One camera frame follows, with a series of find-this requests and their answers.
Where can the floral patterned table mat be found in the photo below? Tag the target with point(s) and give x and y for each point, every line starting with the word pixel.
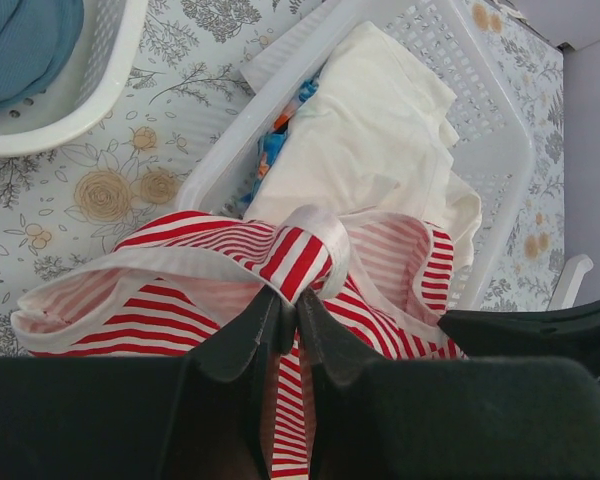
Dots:
pixel 64 207

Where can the white rectangular laundry basket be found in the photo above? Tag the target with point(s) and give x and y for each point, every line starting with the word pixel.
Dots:
pixel 494 153

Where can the white oval laundry basket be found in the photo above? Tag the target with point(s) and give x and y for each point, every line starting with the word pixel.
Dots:
pixel 87 88

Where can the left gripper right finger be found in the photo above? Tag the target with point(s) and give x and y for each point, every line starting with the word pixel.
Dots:
pixel 336 356

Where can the colourful blue orange garment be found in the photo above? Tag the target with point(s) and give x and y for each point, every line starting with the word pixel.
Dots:
pixel 269 147

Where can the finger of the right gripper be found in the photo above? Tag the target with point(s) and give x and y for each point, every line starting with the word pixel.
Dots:
pixel 572 333

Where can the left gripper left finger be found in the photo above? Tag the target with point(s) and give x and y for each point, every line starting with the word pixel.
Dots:
pixel 266 325

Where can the silver white clothes rack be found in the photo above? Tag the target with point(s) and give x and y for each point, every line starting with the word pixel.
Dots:
pixel 569 282

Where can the cream white garment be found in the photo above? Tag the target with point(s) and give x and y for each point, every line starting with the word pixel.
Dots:
pixel 375 135

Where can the red white striped tank top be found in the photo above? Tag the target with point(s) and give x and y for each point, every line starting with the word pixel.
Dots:
pixel 179 279

